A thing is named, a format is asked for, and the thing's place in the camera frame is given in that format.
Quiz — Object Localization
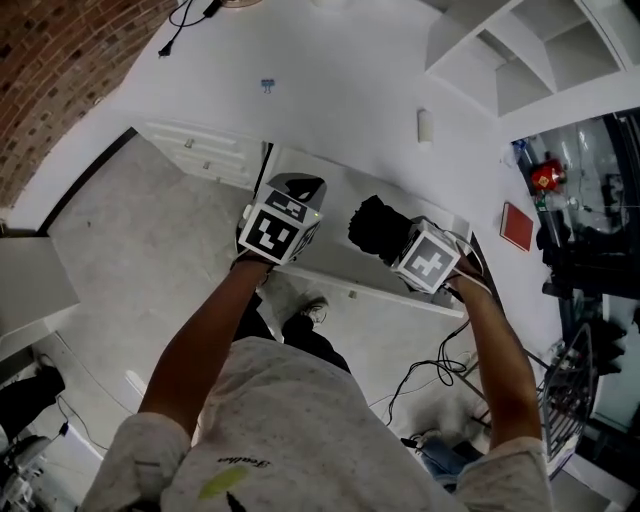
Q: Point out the person's right forearm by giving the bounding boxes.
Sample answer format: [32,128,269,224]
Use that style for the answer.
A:
[447,249,545,454]

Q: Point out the black bag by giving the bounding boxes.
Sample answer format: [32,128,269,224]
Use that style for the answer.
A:
[0,367,66,441]

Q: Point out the person's light speckled shirt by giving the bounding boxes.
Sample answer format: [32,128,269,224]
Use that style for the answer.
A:
[77,335,554,512]

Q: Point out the black garment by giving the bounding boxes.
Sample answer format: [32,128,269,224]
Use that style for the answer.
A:
[535,212,640,301]

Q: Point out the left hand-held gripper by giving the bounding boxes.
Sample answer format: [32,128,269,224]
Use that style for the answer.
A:
[235,172,329,267]

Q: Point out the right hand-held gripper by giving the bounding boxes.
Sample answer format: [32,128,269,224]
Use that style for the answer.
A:
[389,215,464,296]

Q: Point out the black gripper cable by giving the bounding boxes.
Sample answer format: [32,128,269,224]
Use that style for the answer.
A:
[369,319,484,426]

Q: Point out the red jar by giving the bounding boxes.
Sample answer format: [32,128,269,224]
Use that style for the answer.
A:
[530,158,564,191]

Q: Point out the person's grey sneaker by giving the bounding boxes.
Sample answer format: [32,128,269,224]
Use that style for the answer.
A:
[299,295,330,326]

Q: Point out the white low cabinet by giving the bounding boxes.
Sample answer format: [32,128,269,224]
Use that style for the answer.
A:
[0,227,81,364]

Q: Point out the white plastic shelf unit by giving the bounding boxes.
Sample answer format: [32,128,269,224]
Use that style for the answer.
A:
[424,0,640,121]

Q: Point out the red book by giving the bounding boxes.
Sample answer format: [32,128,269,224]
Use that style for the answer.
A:
[498,200,536,253]

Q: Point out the person's left forearm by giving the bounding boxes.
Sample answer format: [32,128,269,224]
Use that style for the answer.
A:
[138,257,274,436]

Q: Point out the person's black trousers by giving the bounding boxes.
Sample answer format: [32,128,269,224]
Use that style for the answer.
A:
[234,294,352,375]

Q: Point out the white drawer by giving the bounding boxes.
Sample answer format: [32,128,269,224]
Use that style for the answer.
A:
[259,144,476,320]

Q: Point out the white side drawer cabinet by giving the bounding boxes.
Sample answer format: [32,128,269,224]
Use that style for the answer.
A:
[144,119,274,191]

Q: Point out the metal drying rack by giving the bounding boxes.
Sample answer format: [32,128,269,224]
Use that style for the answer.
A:
[537,322,601,466]

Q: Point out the black lamp cable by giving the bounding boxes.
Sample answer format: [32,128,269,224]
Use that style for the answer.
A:
[157,0,224,59]

